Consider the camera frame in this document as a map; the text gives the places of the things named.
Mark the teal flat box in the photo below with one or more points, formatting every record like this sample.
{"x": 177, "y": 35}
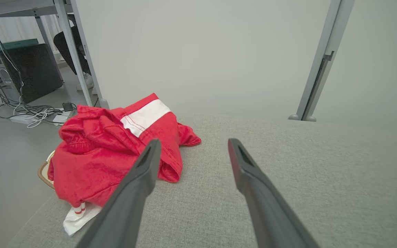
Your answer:
{"x": 9, "y": 45}

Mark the white sneaker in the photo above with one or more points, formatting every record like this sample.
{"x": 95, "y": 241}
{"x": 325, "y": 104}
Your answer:
{"x": 88, "y": 81}

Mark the black computer tower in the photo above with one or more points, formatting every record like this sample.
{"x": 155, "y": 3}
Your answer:
{"x": 33, "y": 72}

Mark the grey metal desk frame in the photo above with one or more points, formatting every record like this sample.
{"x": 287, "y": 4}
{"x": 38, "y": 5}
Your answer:
{"x": 68, "y": 41}

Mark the red garment with white band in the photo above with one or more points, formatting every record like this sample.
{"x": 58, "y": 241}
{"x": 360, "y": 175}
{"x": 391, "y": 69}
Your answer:
{"x": 157, "y": 134}

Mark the grey partition joining post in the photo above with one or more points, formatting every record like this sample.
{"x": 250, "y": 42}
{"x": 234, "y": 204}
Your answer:
{"x": 329, "y": 34}

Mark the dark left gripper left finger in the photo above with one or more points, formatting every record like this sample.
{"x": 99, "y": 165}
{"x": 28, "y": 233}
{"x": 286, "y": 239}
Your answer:
{"x": 126, "y": 206}

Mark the black power adapter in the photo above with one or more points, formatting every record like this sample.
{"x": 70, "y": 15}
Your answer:
{"x": 68, "y": 106}

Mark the white power strip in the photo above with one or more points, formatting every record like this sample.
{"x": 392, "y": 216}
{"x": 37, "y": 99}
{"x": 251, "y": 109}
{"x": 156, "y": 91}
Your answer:
{"x": 21, "y": 119}

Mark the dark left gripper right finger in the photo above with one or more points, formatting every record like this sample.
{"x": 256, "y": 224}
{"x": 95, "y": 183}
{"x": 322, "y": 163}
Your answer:
{"x": 267, "y": 213}

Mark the red shirt with white sleeves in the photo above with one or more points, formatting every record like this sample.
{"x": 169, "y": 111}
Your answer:
{"x": 84, "y": 172}

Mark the beige rimmed object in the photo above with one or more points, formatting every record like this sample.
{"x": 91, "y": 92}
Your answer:
{"x": 42, "y": 174}

